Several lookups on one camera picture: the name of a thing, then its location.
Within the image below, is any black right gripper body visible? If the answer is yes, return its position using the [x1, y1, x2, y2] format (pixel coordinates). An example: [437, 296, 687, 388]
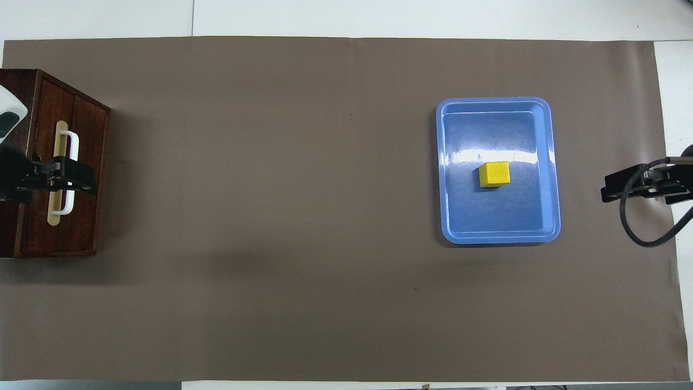
[649, 161, 693, 185]

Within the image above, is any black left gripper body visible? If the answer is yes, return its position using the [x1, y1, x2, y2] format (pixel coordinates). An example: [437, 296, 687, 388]
[0, 149, 34, 204]

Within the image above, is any wooden drawer with white handle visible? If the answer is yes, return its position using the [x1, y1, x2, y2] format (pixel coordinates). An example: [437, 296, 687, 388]
[24, 76, 81, 255]

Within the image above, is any yellow cube block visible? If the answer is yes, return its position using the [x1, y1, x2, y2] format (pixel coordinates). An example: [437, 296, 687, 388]
[479, 161, 511, 189]

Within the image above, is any dark wooden cabinet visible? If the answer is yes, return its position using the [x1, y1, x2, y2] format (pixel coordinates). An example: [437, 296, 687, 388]
[0, 69, 111, 259]

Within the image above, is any blue plastic tray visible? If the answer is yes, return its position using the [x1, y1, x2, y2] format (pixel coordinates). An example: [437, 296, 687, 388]
[435, 96, 562, 245]

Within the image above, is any brown table mat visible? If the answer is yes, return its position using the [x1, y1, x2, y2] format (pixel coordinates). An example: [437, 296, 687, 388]
[0, 36, 689, 382]

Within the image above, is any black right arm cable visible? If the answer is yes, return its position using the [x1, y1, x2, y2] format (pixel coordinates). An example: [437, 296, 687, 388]
[619, 156, 693, 248]

